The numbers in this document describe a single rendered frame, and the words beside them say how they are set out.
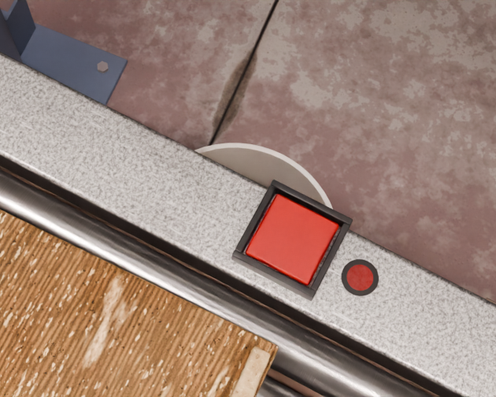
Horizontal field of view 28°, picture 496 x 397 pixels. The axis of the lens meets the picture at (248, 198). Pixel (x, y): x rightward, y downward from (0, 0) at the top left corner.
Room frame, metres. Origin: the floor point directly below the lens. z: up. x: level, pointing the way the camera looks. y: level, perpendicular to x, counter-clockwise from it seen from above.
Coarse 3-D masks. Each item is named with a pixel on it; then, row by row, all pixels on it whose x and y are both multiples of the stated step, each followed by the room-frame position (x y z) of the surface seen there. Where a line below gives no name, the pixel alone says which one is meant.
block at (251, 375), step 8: (256, 352) 0.12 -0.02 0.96; (264, 352) 0.12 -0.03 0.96; (248, 360) 0.11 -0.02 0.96; (256, 360) 0.11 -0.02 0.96; (264, 360) 0.11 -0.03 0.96; (248, 368) 0.11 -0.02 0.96; (256, 368) 0.11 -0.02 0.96; (264, 368) 0.11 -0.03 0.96; (240, 376) 0.10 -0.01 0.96; (248, 376) 0.10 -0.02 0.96; (256, 376) 0.10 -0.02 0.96; (240, 384) 0.09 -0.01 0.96; (248, 384) 0.09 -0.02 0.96; (256, 384) 0.09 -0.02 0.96; (232, 392) 0.09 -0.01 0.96; (240, 392) 0.09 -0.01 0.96; (248, 392) 0.09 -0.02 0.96
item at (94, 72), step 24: (24, 0) 0.82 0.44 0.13; (0, 24) 0.66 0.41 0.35; (24, 24) 0.80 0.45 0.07; (0, 48) 0.64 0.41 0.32; (24, 48) 0.78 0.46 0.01; (48, 48) 0.79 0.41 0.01; (72, 48) 0.80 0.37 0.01; (96, 48) 0.80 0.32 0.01; (48, 72) 0.74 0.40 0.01; (72, 72) 0.75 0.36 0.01; (96, 72) 0.75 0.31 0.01; (120, 72) 0.76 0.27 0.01; (96, 96) 0.70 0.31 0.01
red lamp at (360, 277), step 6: (354, 270) 0.21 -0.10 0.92; (360, 270) 0.21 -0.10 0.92; (366, 270) 0.21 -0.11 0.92; (348, 276) 0.20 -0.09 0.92; (354, 276) 0.20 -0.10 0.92; (360, 276) 0.20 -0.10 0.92; (366, 276) 0.20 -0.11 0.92; (372, 276) 0.20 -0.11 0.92; (348, 282) 0.20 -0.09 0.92; (354, 282) 0.20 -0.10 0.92; (360, 282) 0.20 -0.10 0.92; (366, 282) 0.20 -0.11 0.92; (354, 288) 0.19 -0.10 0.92; (360, 288) 0.19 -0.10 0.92; (366, 288) 0.19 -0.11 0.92
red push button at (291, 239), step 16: (272, 208) 0.25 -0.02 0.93; (288, 208) 0.25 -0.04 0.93; (304, 208) 0.25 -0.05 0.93; (272, 224) 0.23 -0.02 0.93; (288, 224) 0.23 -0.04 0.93; (304, 224) 0.24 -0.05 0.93; (320, 224) 0.24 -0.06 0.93; (336, 224) 0.24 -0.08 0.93; (256, 240) 0.22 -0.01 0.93; (272, 240) 0.22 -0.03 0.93; (288, 240) 0.22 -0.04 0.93; (304, 240) 0.22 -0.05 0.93; (320, 240) 0.22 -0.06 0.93; (256, 256) 0.20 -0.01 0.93; (272, 256) 0.21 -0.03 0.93; (288, 256) 0.21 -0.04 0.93; (304, 256) 0.21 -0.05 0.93; (320, 256) 0.21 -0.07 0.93; (288, 272) 0.19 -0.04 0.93; (304, 272) 0.20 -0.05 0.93
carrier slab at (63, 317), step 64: (0, 256) 0.17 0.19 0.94; (64, 256) 0.18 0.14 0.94; (0, 320) 0.12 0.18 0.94; (64, 320) 0.13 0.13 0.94; (128, 320) 0.14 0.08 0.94; (192, 320) 0.14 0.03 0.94; (0, 384) 0.07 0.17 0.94; (64, 384) 0.08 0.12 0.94; (128, 384) 0.09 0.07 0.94; (192, 384) 0.09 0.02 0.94
